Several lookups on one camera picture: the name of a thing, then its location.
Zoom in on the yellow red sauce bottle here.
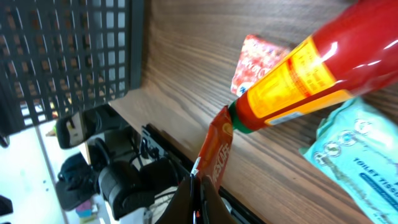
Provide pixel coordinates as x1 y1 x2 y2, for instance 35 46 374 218
229 0 397 133

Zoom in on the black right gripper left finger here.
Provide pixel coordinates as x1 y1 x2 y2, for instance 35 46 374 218
156 175 193 224

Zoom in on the black office chair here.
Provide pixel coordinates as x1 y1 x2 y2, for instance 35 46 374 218
54 105 182 220

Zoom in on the grey plastic basket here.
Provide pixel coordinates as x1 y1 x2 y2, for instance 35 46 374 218
1 0 144 137

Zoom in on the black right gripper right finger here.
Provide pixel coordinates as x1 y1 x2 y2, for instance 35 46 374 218
201 176 236 224

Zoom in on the red snack packet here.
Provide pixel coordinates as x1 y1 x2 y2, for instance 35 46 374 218
191 106 233 190

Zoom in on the teal wet wipes pack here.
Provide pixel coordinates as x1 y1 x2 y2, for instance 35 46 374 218
299 98 397 223

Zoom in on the small red white box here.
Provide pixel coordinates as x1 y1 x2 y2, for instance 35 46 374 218
230 34 291 97

